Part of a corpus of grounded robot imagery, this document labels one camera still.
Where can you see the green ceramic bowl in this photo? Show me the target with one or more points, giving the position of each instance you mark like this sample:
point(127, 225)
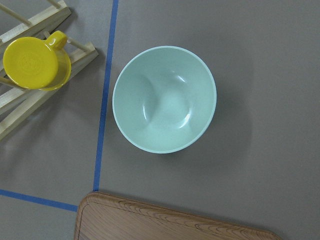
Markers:
point(164, 99)

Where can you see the wooden cutting board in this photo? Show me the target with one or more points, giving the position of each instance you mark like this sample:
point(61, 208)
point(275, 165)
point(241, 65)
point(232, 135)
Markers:
point(103, 216)

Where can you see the yellow mug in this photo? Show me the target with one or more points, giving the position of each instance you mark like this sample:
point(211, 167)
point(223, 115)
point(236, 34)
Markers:
point(35, 64)

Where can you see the wooden dish rack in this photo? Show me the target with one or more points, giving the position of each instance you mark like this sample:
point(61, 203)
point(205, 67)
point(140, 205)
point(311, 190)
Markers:
point(20, 103)

